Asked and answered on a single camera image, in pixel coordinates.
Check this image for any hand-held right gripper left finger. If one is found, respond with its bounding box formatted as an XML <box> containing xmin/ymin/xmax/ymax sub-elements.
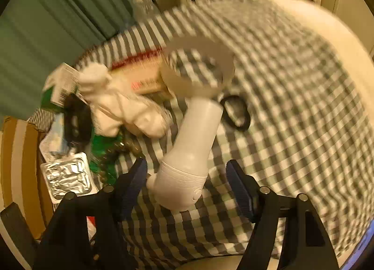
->
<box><xmin>33</xmin><ymin>157</ymin><xmax>148</xmax><ymax>270</ymax></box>

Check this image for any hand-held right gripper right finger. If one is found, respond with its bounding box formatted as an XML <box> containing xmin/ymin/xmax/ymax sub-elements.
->
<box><xmin>226</xmin><ymin>159</ymin><xmax>341</xmax><ymax>270</ymax></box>

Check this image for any white printed card packet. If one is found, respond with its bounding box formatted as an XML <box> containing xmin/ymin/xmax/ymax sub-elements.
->
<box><xmin>87</xmin><ymin>216</ymin><xmax>97</xmax><ymax>240</ymax></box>

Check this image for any white cloth bundle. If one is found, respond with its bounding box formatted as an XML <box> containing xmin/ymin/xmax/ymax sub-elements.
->
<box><xmin>77</xmin><ymin>63</ymin><xmax>167</xmax><ymax>139</ymax></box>

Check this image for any brown cardboard box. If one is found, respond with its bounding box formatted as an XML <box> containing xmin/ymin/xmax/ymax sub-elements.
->
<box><xmin>0</xmin><ymin>117</ymin><xmax>54</xmax><ymax>240</ymax></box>

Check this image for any white round desktop table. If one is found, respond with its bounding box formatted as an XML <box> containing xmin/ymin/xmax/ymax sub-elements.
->
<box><xmin>178</xmin><ymin>0</ymin><xmax>374</xmax><ymax>270</ymax></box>

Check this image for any green snack packet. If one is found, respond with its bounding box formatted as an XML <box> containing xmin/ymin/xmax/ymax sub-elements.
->
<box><xmin>88</xmin><ymin>133</ymin><xmax>138</xmax><ymax>186</ymax></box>

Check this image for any silver foil blister tray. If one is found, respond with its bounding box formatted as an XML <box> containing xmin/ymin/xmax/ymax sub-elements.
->
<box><xmin>40</xmin><ymin>152</ymin><xmax>98</xmax><ymax>203</ymax></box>

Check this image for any black plastic object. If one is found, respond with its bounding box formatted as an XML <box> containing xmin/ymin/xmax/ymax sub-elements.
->
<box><xmin>64</xmin><ymin>95</ymin><xmax>92</xmax><ymax>142</ymax></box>

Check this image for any tan box with red stripe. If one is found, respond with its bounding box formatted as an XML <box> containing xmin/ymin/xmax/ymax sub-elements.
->
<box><xmin>109</xmin><ymin>48</ymin><xmax>176</xmax><ymax>101</ymax></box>

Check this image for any checked tablecloth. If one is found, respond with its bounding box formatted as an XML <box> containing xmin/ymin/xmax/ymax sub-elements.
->
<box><xmin>29</xmin><ymin>0</ymin><xmax>371</xmax><ymax>265</ymax></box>

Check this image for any green and white box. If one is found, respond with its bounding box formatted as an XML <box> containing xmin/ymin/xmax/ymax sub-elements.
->
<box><xmin>41</xmin><ymin>63</ymin><xmax>81</xmax><ymax>113</ymax></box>

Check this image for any dark grey bar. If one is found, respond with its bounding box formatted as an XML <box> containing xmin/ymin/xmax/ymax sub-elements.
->
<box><xmin>0</xmin><ymin>202</ymin><xmax>40</xmax><ymax>262</ymax></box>

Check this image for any clear plastic bottle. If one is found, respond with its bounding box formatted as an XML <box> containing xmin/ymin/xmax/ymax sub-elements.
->
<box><xmin>131</xmin><ymin>0</ymin><xmax>161</xmax><ymax>22</ymax></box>

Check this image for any green curtain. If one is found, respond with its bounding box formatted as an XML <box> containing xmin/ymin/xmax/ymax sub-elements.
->
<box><xmin>0</xmin><ymin>0</ymin><xmax>158</xmax><ymax>119</ymax></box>

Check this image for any black ring band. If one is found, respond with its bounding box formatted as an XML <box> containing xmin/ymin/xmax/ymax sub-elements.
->
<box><xmin>219</xmin><ymin>95</ymin><xmax>252</xmax><ymax>132</ymax></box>

